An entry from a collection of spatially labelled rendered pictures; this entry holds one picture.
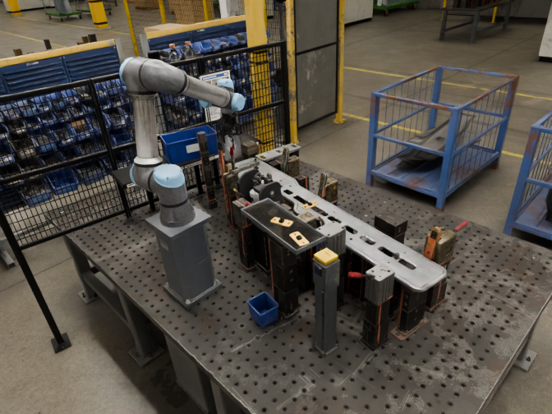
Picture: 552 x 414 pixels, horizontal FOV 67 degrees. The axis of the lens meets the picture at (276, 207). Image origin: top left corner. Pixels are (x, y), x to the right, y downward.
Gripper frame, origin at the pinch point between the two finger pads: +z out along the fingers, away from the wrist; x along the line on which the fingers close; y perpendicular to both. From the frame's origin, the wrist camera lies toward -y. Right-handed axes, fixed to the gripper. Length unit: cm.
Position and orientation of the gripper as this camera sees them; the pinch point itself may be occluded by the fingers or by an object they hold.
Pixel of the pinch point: (231, 147)
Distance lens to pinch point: 221.6
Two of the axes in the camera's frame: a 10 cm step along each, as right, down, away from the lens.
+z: 0.6, 8.5, 5.2
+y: 5.8, 3.9, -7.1
